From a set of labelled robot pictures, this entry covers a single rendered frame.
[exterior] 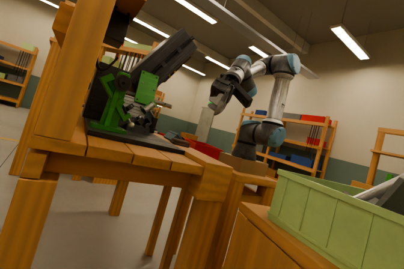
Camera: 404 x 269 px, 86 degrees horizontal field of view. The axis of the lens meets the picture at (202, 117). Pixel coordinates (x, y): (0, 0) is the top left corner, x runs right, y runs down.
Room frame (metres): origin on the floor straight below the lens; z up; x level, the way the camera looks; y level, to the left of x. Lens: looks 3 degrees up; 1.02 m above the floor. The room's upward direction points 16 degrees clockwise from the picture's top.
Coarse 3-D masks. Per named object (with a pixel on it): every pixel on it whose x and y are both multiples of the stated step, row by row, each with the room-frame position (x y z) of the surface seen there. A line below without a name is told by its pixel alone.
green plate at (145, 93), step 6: (144, 72) 1.34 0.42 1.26; (144, 78) 1.33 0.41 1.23; (150, 78) 1.36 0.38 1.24; (156, 78) 1.38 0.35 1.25; (138, 84) 1.31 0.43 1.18; (144, 84) 1.33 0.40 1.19; (150, 84) 1.35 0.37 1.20; (156, 84) 1.37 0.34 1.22; (138, 90) 1.31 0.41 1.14; (144, 90) 1.33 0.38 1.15; (150, 90) 1.35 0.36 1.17; (138, 96) 1.30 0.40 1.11; (144, 96) 1.32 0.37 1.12; (150, 96) 1.34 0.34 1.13; (138, 102) 1.30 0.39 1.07; (144, 102) 1.32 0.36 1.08
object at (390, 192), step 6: (396, 180) 0.49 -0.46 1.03; (402, 180) 0.48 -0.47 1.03; (396, 186) 0.49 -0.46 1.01; (402, 186) 0.49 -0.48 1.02; (390, 192) 0.50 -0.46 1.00; (396, 192) 0.50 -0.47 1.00; (402, 192) 0.50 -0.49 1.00; (384, 198) 0.51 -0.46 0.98; (390, 198) 0.50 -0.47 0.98; (396, 198) 0.51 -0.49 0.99; (402, 198) 0.52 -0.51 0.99; (378, 204) 0.51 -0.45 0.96; (384, 204) 0.51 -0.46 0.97; (390, 204) 0.51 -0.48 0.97; (396, 204) 0.52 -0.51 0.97; (402, 204) 0.53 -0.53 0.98; (390, 210) 0.53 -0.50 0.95; (396, 210) 0.54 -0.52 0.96; (402, 210) 0.55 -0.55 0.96
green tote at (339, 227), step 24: (288, 192) 0.70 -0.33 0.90; (312, 192) 0.63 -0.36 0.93; (336, 192) 0.57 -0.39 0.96; (360, 192) 0.97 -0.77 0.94; (288, 216) 0.68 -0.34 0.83; (312, 216) 0.61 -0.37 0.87; (336, 216) 0.56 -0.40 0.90; (360, 216) 0.51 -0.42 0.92; (384, 216) 0.47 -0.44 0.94; (312, 240) 0.59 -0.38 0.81; (336, 240) 0.55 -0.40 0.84; (360, 240) 0.50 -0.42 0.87; (384, 240) 0.47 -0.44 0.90; (336, 264) 0.54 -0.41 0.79; (360, 264) 0.49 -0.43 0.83; (384, 264) 0.46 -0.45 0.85
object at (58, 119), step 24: (96, 0) 0.61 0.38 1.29; (72, 24) 0.59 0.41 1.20; (96, 24) 0.61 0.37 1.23; (72, 48) 0.60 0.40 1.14; (96, 48) 0.62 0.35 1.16; (72, 72) 0.60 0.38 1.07; (48, 96) 0.59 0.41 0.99; (72, 96) 0.61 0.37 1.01; (48, 120) 0.60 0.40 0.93; (72, 120) 0.62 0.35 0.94
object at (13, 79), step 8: (0, 40) 6.97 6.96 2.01; (16, 48) 7.18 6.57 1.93; (24, 48) 7.36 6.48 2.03; (32, 48) 7.47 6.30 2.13; (0, 56) 7.07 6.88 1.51; (24, 56) 7.32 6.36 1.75; (32, 56) 7.47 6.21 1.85; (8, 64) 7.15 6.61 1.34; (16, 64) 7.28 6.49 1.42; (32, 64) 7.84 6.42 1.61; (16, 72) 7.29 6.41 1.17; (0, 80) 7.11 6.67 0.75; (8, 80) 7.25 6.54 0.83; (16, 80) 7.32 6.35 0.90; (24, 80) 7.46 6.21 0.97; (24, 88) 7.52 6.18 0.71; (0, 96) 7.21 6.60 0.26; (16, 104) 7.46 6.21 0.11
